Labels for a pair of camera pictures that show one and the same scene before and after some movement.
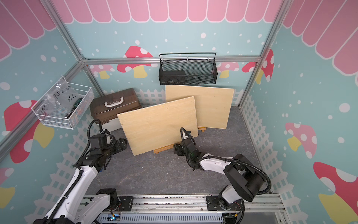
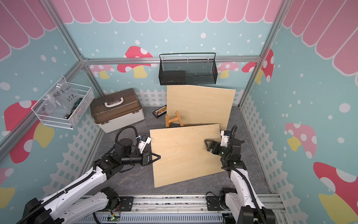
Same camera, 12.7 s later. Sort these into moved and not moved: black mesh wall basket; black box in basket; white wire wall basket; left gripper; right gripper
Moved: right gripper; left gripper
Not moved: black box in basket; white wire wall basket; black mesh wall basket
